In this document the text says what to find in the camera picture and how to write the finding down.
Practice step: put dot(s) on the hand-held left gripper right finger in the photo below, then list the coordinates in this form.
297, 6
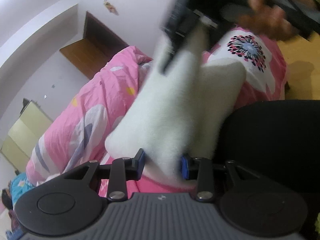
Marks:
185, 166

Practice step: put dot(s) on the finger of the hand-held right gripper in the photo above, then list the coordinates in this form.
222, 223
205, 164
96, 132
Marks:
172, 55

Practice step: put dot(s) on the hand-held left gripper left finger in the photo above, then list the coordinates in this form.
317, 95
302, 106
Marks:
141, 162

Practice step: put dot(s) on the white deer print sweater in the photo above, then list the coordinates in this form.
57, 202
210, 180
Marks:
180, 105

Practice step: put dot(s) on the person's right hand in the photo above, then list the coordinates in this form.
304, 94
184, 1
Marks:
265, 12

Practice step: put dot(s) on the pink patterned quilt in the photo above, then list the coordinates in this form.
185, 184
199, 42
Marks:
82, 120

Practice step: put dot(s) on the brown wooden door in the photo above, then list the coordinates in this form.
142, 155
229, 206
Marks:
92, 47

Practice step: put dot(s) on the pink floral blanket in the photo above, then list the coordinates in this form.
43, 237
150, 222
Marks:
262, 62

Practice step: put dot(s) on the cream wardrobe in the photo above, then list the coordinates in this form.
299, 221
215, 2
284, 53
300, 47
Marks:
22, 132

